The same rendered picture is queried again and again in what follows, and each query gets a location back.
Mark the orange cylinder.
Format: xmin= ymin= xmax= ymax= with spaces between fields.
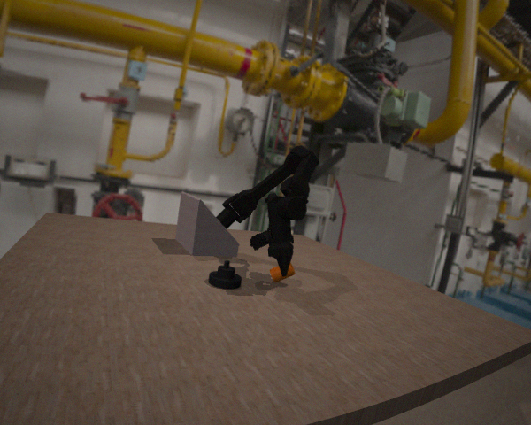
xmin=270 ymin=262 xmax=296 ymax=283

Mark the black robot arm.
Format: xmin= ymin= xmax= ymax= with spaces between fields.
xmin=216 ymin=145 xmax=319 ymax=251

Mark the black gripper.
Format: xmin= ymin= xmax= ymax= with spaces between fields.
xmin=268 ymin=220 xmax=294 ymax=276

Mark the dark grey round pedestal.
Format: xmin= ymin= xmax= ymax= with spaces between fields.
xmin=208 ymin=260 xmax=242 ymax=290

